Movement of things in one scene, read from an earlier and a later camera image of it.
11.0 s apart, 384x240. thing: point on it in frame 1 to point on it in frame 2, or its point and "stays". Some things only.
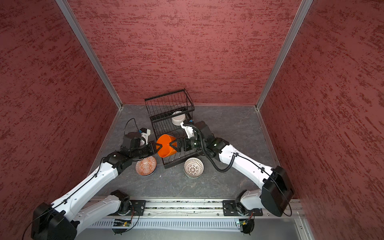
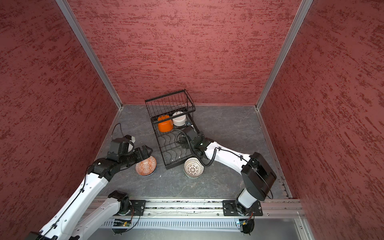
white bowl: [177, 120] stays
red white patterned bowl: [193, 167] stays
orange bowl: [166, 150] to [166, 126]
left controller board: [118, 222] stays
